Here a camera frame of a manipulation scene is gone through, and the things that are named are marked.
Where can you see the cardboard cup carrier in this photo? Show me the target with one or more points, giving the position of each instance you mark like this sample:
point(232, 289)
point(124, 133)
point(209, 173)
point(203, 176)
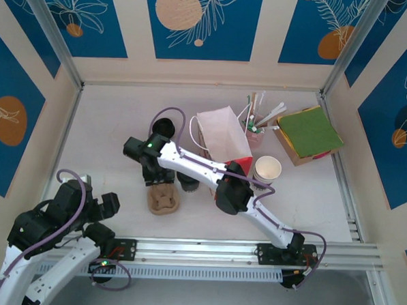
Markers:
point(165, 201)

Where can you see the red and white paper bag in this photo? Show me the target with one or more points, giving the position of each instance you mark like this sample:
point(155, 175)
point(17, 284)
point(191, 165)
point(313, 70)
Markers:
point(225, 133)

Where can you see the white paper coffee cup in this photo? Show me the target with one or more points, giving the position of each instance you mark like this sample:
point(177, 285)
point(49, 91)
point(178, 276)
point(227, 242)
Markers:
point(266, 169)

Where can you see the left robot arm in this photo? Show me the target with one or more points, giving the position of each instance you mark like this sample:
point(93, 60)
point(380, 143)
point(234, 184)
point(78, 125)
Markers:
point(64, 271)

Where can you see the pink straw holder cup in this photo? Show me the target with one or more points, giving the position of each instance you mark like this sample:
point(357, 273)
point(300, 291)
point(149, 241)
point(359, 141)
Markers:
point(257, 140)

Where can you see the thin green straw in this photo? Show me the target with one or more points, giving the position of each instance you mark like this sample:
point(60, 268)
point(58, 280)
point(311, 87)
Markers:
point(248, 108)

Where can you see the cardboard napkin box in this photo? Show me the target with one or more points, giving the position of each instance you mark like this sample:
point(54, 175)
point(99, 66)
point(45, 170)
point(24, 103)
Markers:
point(300, 161)

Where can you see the stack of green napkins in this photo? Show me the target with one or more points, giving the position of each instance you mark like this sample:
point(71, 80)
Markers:
point(310, 130)

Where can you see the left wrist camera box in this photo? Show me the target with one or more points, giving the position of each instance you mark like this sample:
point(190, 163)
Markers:
point(87, 180)

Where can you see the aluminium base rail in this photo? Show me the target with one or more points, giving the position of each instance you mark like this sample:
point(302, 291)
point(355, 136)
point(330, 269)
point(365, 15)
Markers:
point(198, 251)

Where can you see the aluminium frame post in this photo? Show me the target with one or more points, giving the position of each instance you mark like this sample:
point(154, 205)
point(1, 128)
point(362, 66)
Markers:
point(353, 47)
point(62, 49)

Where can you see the aluminium side rail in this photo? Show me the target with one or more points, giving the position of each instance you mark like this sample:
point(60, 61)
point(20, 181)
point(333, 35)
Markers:
point(349, 208)

